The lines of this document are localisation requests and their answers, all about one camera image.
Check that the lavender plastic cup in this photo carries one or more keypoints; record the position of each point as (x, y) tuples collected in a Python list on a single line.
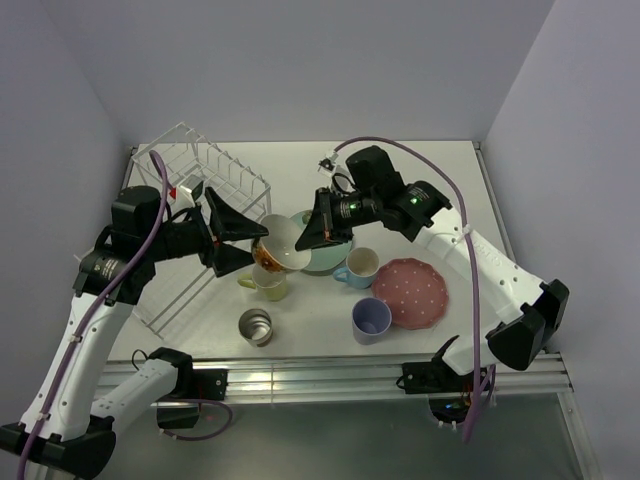
[(371, 319)]

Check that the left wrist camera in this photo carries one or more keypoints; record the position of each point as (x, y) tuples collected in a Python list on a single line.
[(185, 195)]

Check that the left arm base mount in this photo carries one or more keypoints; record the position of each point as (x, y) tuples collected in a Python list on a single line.
[(199, 412)]

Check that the white wire dish rack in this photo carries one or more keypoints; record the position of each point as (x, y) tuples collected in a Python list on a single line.
[(190, 158)]

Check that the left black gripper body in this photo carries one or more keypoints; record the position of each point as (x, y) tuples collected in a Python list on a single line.
[(183, 238)]

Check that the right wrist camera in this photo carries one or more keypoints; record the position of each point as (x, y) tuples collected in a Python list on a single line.
[(334, 169)]

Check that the light blue mug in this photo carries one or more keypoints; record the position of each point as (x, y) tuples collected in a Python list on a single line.
[(360, 269)]

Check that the white floral bowl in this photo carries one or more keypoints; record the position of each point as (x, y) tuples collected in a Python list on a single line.
[(276, 252)]

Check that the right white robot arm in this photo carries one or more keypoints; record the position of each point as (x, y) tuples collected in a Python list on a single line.
[(514, 313)]

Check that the aluminium frame rail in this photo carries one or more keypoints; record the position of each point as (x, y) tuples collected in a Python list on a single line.
[(362, 378)]

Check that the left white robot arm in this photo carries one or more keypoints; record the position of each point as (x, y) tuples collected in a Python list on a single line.
[(65, 427)]

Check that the teal floral plate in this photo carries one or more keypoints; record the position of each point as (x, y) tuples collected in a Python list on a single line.
[(325, 260)]

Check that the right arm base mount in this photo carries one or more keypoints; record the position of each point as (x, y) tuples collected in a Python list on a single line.
[(450, 394)]

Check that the pink polka dot plate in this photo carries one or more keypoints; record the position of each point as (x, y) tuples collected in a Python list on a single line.
[(414, 291)]

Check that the stainless steel cup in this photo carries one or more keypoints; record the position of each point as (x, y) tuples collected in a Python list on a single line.
[(255, 326)]

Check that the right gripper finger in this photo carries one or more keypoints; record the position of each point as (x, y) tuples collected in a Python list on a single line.
[(338, 237), (317, 233)]

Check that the yellow green mug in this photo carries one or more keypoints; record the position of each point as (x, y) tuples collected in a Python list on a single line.
[(271, 285)]

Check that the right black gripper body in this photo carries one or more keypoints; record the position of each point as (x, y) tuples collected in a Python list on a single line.
[(346, 211)]

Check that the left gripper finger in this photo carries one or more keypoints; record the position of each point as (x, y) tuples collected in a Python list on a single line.
[(227, 224), (227, 259)]

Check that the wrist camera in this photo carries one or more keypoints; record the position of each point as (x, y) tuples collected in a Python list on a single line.
[(185, 195), (334, 169)]

